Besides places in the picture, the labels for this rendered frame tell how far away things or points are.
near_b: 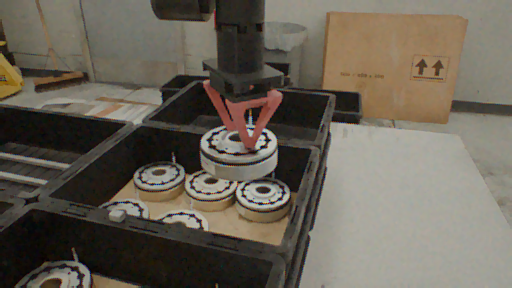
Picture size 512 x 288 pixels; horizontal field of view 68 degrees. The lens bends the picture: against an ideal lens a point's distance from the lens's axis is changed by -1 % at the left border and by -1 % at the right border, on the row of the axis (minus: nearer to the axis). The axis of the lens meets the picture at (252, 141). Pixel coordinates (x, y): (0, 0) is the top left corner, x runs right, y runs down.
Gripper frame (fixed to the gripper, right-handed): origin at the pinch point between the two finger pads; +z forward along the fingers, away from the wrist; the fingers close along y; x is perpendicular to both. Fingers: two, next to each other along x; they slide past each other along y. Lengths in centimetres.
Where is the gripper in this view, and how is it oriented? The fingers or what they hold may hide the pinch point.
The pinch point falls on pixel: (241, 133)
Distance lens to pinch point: 50.8
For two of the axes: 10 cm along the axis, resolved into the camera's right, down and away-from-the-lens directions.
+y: 4.7, 4.1, -7.8
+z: -0.1, 8.9, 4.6
